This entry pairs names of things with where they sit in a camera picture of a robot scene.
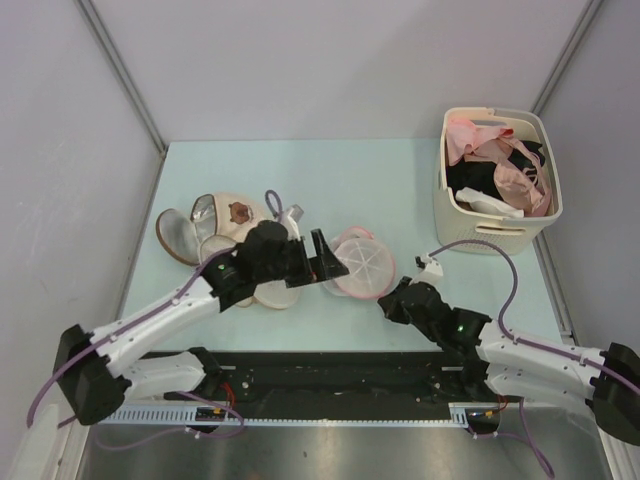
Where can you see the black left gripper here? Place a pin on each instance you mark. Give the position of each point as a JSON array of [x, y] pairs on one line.
[[327, 266]]

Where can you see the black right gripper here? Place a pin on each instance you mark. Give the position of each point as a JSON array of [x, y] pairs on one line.
[[391, 305]]

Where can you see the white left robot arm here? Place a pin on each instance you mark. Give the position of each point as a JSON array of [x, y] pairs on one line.
[[100, 370]]

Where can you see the cream plastic laundry basket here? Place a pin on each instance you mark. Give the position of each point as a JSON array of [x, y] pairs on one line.
[[472, 231]]

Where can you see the white bra in basket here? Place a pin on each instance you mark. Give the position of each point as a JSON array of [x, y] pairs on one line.
[[486, 204]]

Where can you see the silver brown-rimmed bra cup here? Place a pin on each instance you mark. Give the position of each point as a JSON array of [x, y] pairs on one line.
[[177, 235]]

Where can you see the black garment in basket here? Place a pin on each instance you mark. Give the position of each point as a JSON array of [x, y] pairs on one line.
[[479, 176]]

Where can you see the pink bras in basket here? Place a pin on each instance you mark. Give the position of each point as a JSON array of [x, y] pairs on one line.
[[464, 140]]

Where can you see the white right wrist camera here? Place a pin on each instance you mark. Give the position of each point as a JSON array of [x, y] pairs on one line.
[[430, 270]]

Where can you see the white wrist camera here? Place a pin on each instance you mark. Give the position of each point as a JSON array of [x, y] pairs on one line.
[[430, 270], [290, 219]]

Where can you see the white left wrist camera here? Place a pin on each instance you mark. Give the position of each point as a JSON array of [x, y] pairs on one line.
[[290, 219]]

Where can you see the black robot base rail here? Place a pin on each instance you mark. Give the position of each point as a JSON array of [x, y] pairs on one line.
[[352, 380]]

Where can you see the white slotted cable duct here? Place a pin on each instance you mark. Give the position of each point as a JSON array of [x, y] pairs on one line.
[[415, 414]]

